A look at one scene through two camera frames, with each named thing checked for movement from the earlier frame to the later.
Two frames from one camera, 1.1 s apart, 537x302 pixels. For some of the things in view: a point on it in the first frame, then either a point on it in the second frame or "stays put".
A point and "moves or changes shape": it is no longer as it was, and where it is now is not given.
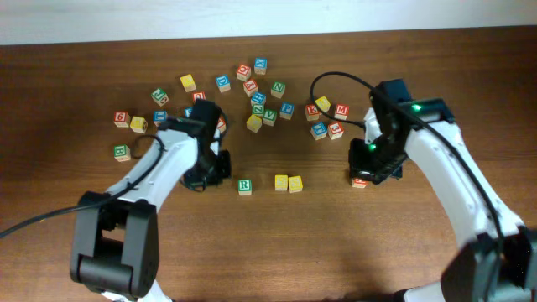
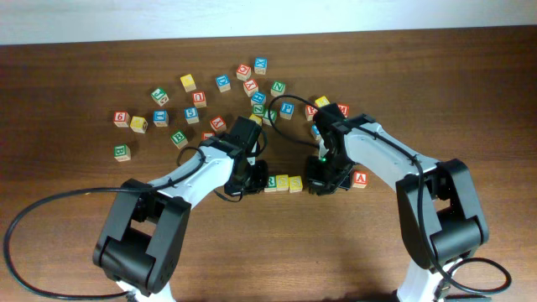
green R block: [245, 187] moves or changes shape
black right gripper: [362, 164] → [319, 181]
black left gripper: [216, 169] → [250, 180]
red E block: [311, 111] stays put
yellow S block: [295, 184] stays put
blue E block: [319, 131] stays put
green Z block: [258, 109] stays put
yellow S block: [281, 182] stays put
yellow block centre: [253, 123] stays put
